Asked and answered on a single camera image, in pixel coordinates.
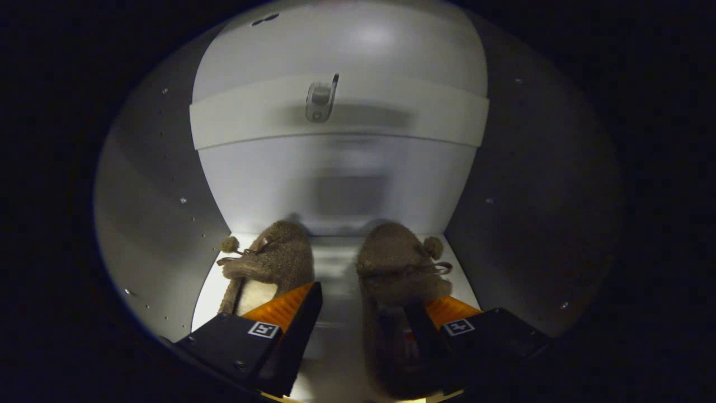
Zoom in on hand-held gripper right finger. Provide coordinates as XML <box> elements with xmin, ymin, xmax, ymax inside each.
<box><xmin>404</xmin><ymin>295</ymin><xmax>552</xmax><ymax>395</ymax></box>

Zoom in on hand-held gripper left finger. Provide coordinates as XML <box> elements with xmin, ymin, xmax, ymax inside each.
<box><xmin>159</xmin><ymin>282</ymin><xmax>323</xmax><ymax>399</ymax></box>

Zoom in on brown fuzzy shoe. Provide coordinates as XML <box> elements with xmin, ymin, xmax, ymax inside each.
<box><xmin>356</xmin><ymin>222</ymin><xmax>454</xmax><ymax>401</ymax></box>
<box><xmin>216</xmin><ymin>220</ymin><xmax>315</xmax><ymax>317</ymax></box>

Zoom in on grey shoe cabinet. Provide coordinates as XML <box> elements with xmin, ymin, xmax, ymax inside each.
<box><xmin>94</xmin><ymin>0</ymin><xmax>624</xmax><ymax>403</ymax></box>

